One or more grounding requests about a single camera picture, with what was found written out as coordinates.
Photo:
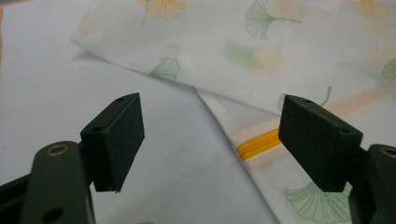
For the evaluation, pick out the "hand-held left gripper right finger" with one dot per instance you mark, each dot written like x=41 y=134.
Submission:
x=317 y=143

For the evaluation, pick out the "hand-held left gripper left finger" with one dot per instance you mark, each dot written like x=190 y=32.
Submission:
x=115 y=143

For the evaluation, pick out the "white leaf-print mesh laundry bag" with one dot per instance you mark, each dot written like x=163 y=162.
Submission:
x=249 y=59

